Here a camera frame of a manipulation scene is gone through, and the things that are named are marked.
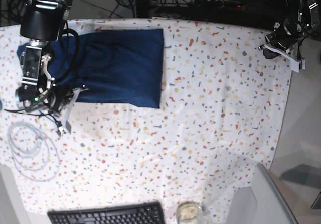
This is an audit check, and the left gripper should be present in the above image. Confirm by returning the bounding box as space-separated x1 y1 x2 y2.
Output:
265 32 298 53

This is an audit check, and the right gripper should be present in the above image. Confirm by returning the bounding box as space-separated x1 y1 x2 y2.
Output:
38 87 74 116

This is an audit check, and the dark blue t-shirt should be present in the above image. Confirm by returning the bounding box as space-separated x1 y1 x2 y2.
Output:
17 28 165 109

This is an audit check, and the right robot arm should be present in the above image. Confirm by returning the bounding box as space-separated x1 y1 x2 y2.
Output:
15 0 80 114

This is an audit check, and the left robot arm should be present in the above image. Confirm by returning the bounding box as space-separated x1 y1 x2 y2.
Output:
264 0 320 59

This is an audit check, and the terrazzo patterned tablecloth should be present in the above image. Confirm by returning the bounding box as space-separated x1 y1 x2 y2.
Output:
1 18 291 223

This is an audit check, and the red lit power strip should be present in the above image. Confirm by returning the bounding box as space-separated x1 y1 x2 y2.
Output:
193 0 242 9

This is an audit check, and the black computer keyboard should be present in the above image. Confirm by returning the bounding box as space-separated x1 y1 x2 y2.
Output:
47 202 166 224

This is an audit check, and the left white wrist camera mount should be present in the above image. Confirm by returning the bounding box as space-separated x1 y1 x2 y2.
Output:
258 43 306 73

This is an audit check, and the coiled white cable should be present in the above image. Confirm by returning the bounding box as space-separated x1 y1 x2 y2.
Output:
6 123 60 184

